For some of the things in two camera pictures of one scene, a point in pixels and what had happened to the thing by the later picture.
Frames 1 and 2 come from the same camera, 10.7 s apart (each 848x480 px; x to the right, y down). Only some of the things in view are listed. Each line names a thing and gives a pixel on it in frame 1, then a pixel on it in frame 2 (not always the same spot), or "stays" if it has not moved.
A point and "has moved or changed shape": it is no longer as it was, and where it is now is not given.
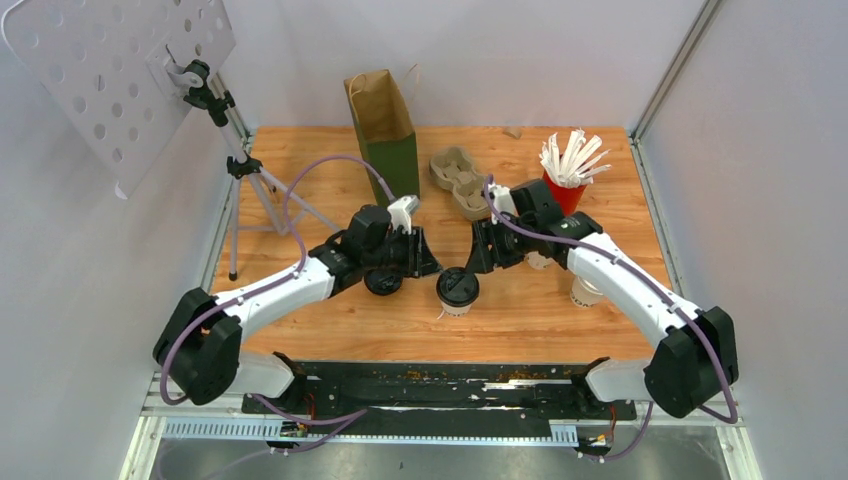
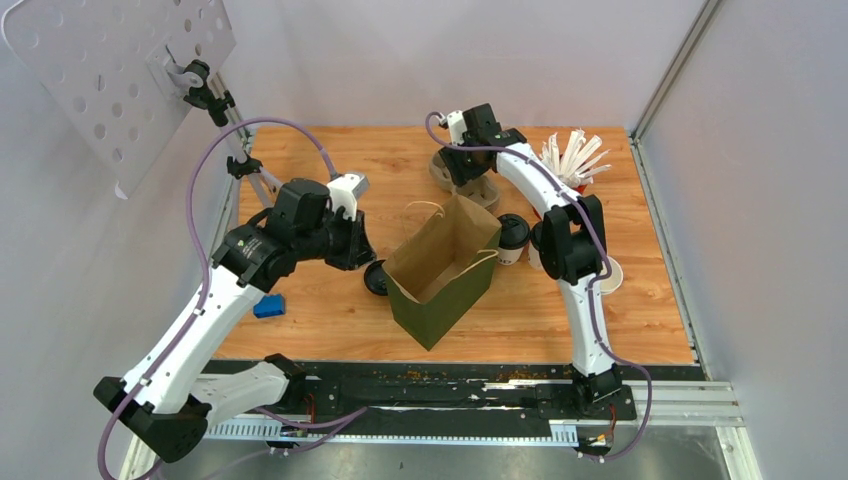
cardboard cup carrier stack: x=456 y=171 stays
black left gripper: x=420 y=259 -> x=359 y=251
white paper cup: x=457 y=311 has moved or changed shape
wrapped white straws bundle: x=573 y=168 stays
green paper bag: x=386 y=132 -> x=444 y=270
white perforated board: x=118 y=67 stays
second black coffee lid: x=383 y=281 stays
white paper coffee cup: x=538 y=261 has moved or changed shape
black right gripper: x=481 y=258 -> x=453 y=156
